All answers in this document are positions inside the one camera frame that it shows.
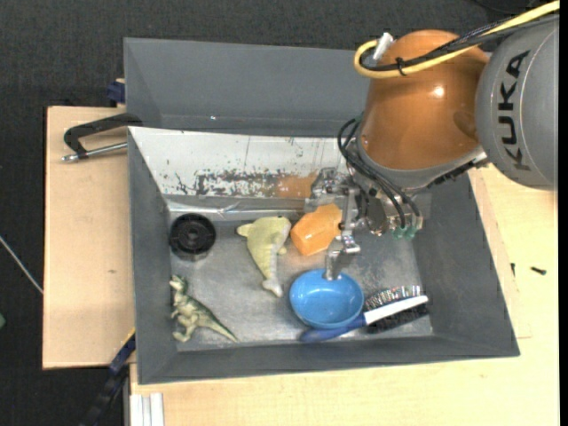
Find pale yellow plush dolphin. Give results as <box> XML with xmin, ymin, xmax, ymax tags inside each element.
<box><xmin>235</xmin><ymin>215</ymin><xmax>293</xmax><ymax>299</ymax></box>

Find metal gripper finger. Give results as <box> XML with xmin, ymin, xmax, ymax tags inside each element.
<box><xmin>325</xmin><ymin>233</ymin><xmax>362</xmax><ymax>282</ymax></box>
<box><xmin>304</xmin><ymin>169</ymin><xmax>351</xmax><ymax>209</ymax></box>

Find green toy dinosaur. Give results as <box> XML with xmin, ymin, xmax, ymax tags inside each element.
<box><xmin>169</xmin><ymin>274</ymin><xmax>239</xmax><ymax>343</ymax></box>

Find pale wood board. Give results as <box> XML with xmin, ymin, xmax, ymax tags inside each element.
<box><xmin>42</xmin><ymin>106</ymin><xmax>137</xmax><ymax>370</ymax></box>

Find orange translucent block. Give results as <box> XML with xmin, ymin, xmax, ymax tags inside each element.
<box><xmin>289</xmin><ymin>203</ymin><xmax>345</xmax><ymax>257</ymax></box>

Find grey metal bin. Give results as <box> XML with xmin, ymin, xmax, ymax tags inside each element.
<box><xmin>122</xmin><ymin>36</ymin><xmax>521</xmax><ymax>385</ymax></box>

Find blue bowl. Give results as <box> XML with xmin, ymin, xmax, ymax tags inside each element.
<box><xmin>288</xmin><ymin>268</ymin><xmax>366</xmax><ymax>330</ymax></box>

